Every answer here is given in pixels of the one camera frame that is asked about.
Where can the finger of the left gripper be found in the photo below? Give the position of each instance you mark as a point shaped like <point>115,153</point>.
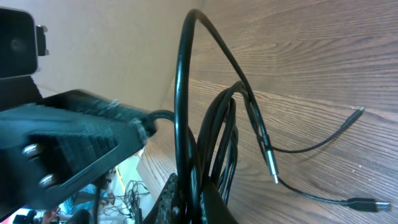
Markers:
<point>53,148</point>

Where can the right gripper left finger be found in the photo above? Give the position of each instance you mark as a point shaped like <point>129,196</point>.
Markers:
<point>168,206</point>

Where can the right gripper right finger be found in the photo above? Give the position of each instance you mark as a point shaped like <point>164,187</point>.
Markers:
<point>213,208</point>

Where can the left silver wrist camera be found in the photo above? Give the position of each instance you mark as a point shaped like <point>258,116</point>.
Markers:
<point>22,43</point>

